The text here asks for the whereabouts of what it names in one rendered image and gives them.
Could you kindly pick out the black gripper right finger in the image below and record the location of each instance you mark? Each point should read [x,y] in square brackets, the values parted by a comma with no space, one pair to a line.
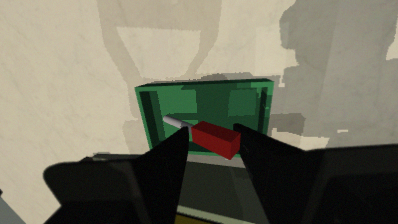
[290,181]

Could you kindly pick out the red-headed pin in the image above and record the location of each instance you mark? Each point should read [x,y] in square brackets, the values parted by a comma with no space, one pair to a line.
[220,140]

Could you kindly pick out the green tray floor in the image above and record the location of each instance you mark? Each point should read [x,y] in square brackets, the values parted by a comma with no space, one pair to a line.
[221,107]

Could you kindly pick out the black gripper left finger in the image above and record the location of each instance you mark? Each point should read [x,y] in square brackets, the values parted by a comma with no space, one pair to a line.
[152,181]

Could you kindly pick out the grey-green ramp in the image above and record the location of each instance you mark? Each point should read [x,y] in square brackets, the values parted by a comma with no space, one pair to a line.
[218,193]

